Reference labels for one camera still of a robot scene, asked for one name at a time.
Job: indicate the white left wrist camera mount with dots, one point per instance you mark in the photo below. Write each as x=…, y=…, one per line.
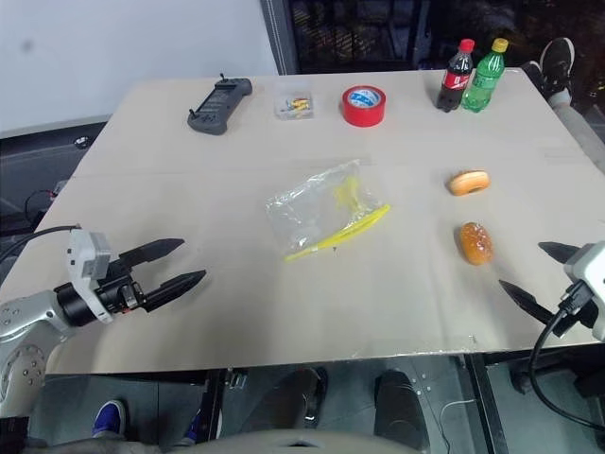
x=82, y=265

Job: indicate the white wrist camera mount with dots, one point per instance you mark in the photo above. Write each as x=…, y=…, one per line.
x=591, y=269
x=82, y=265

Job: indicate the red tape roll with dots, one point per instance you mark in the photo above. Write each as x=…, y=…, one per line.
x=363, y=113

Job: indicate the black metal rack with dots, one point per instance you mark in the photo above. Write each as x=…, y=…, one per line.
x=359, y=33

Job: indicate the grey trouser leg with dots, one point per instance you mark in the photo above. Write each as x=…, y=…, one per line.
x=581, y=132

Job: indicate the grey robot torso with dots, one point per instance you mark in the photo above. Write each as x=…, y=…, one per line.
x=293, y=442

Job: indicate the glossy brown round bun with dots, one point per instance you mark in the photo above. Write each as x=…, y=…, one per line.
x=477, y=243

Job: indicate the cola bottle with red cap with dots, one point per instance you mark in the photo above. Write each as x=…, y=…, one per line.
x=454, y=82

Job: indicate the green bottle with yellow cap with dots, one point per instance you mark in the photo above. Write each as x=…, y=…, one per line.
x=482, y=85

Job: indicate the black table frame leg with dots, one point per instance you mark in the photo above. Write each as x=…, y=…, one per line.
x=484, y=406

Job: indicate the blue shoe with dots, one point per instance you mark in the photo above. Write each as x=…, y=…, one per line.
x=195, y=428
x=109, y=418

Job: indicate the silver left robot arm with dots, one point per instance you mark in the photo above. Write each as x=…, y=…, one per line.
x=28, y=317

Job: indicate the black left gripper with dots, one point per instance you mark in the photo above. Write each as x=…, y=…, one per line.
x=115, y=291

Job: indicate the dark rounded shape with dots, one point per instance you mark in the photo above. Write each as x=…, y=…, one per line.
x=302, y=397
x=399, y=406

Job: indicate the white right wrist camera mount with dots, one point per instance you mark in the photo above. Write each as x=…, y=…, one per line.
x=591, y=269

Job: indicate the black and white shoe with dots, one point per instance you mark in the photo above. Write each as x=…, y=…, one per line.
x=558, y=61

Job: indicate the clear bag with yellow zip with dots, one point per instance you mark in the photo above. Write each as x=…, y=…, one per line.
x=321, y=208

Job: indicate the clear plastic parts box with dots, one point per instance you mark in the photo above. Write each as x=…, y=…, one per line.
x=294, y=101

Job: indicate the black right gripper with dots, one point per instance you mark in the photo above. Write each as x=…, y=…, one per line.
x=587, y=318

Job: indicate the dark grey handheld controller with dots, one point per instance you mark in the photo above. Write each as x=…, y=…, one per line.
x=217, y=106

